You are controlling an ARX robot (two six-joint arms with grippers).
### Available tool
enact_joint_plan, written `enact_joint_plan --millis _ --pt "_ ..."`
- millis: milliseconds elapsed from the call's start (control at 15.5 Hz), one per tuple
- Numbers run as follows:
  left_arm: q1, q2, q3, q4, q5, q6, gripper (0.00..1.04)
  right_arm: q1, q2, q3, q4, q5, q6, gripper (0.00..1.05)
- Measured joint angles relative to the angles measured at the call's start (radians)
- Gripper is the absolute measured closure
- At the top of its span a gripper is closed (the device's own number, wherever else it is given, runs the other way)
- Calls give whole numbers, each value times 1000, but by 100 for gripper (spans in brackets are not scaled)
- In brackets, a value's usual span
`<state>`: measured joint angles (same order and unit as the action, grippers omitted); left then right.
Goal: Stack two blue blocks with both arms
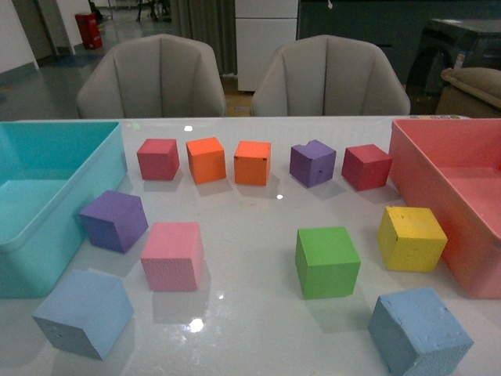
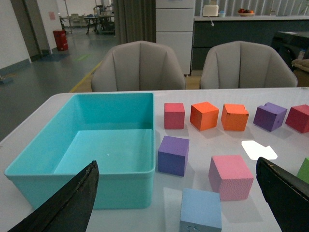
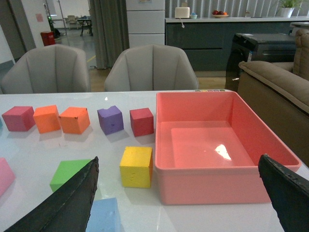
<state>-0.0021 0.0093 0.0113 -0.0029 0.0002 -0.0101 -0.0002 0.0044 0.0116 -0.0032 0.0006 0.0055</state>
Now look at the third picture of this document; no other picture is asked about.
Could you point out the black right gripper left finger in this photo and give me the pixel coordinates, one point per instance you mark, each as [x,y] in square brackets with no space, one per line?
[65,210]

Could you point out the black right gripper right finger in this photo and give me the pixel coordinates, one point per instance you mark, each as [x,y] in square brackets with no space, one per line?
[288,192]

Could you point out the light blue foam block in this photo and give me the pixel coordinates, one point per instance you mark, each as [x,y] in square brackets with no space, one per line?
[104,216]

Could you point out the green foam block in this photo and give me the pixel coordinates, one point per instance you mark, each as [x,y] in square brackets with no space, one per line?
[66,170]

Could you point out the yellow foam block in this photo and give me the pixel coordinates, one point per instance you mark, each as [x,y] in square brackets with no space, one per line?
[136,167]

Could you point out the orange foam block right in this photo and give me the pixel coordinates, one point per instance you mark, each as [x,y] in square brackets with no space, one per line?
[74,120]

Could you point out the orange foam block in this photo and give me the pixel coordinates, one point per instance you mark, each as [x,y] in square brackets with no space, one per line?
[47,119]
[74,120]

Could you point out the pink plastic bin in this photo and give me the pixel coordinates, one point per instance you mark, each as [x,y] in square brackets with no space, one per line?
[207,149]

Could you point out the orange foam block left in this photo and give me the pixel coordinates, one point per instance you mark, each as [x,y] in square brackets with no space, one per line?
[47,119]

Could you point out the purple foam block with notch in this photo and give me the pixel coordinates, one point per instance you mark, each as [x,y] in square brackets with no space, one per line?
[110,120]

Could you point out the tan sofa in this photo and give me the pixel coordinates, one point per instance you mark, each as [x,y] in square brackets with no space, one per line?
[279,95]

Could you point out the crimson pink foam block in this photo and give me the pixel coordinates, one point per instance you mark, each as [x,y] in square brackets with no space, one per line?
[19,118]

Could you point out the dark red foam block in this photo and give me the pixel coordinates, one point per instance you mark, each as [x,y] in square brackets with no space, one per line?
[142,121]

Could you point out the grey chair left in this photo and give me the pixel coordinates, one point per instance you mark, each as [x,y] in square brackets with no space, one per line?
[51,69]

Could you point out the grey chair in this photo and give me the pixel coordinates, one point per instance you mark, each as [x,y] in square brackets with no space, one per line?
[51,69]
[151,68]

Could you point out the black appliance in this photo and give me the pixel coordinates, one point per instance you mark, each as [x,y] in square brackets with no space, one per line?
[252,47]

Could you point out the grey chair right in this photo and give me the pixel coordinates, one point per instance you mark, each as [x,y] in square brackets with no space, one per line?
[151,68]

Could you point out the dark grey counter cabinet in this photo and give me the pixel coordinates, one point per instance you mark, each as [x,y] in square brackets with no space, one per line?
[208,41]

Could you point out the red box on floor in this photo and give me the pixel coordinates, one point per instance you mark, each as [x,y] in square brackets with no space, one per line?
[48,38]

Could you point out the potted plant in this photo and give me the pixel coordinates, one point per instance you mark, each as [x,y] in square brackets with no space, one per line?
[286,7]

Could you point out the fruit bowl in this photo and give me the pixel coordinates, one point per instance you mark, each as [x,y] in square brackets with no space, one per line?
[219,14]

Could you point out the grey curtain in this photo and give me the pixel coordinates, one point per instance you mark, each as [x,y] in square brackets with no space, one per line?
[110,29]

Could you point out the small blue bowl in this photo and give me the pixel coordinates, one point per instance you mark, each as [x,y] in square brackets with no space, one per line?
[193,16]

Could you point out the white drawer cabinet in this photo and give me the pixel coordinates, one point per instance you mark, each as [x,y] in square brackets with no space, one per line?
[145,22]

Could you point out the white toaster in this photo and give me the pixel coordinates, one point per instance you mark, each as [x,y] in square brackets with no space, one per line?
[182,12]

